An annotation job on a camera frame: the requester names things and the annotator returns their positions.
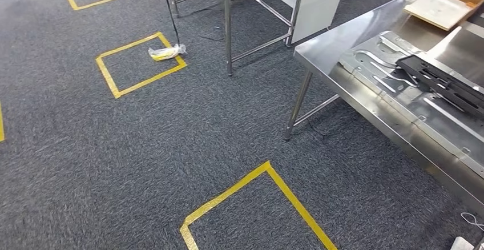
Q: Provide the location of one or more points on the thin black pole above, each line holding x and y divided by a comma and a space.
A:
171, 14

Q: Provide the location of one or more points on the clear bag with yellow contents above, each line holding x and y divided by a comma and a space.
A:
164, 53

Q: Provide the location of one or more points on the white panel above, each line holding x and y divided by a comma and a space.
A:
317, 6

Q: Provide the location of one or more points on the black plastic license plate frame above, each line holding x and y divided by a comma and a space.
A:
408, 65

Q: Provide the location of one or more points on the small white object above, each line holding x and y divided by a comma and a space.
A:
461, 244

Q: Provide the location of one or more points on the stainless steel workbench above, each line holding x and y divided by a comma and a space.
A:
321, 51

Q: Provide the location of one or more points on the stamped silver metal panel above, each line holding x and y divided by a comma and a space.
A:
416, 108

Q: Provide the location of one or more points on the open cardboard box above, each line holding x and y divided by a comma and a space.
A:
438, 10

